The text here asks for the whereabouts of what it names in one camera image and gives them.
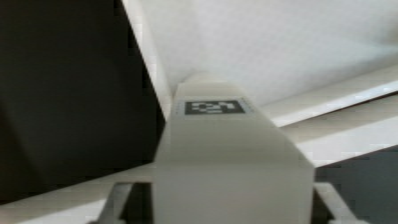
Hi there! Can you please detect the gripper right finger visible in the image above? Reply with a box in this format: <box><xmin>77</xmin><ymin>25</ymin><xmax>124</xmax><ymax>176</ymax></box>
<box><xmin>310</xmin><ymin>182</ymin><xmax>367</xmax><ymax>224</ymax></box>

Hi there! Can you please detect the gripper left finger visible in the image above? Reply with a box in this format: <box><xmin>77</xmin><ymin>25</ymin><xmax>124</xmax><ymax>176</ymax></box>
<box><xmin>86</xmin><ymin>182</ymin><xmax>154</xmax><ymax>224</ymax></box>

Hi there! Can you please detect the white desk leg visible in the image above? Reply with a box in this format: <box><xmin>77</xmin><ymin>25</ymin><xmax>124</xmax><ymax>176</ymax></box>
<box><xmin>152</xmin><ymin>74</ymin><xmax>314</xmax><ymax>224</ymax></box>

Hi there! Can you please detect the white desk top tray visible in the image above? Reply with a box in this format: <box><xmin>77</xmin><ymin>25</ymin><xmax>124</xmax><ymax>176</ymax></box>
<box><xmin>120</xmin><ymin>0</ymin><xmax>398</xmax><ymax>126</ymax></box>

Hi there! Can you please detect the white U-shaped obstacle frame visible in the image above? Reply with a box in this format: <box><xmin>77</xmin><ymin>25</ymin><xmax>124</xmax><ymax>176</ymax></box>
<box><xmin>0</xmin><ymin>95</ymin><xmax>398</xmax><ymax>224</ymax></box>

